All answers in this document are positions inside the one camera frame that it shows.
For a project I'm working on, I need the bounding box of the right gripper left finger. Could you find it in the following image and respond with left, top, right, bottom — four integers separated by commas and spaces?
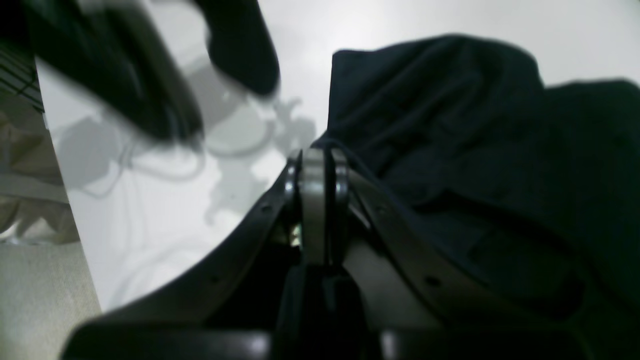
61, 150, 325, 360

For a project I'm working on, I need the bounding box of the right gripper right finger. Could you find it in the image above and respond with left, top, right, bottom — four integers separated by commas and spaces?
325, 149, 586, 360

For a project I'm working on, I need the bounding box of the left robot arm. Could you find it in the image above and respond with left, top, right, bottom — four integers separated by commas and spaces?
1, 0, 281, 143

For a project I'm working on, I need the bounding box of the black t-shirt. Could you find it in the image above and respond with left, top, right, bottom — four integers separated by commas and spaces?
314, 35, 639, 360

